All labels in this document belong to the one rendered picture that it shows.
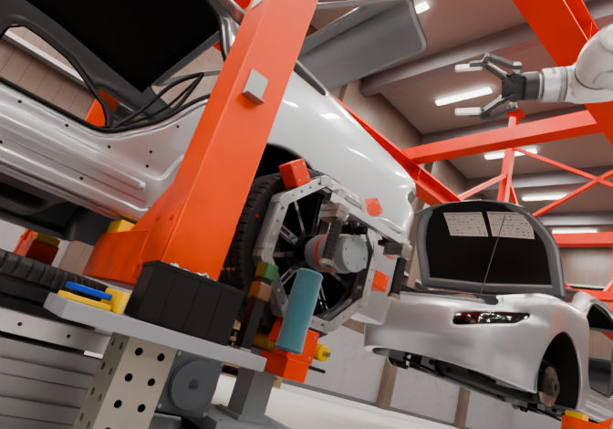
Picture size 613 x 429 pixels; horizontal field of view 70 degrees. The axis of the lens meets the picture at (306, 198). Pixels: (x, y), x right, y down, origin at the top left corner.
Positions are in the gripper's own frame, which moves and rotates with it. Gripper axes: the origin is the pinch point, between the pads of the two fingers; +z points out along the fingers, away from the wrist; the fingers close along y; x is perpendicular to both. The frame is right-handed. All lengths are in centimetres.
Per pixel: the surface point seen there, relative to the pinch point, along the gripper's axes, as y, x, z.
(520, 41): -255, -647, -84
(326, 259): -34, 37, 37
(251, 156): -2, 29, 55
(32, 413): -17, 100, 84
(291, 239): -50, 14, 59
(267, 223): -34, 22, 62
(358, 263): -52, 22, 32
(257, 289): -16, 64, 44
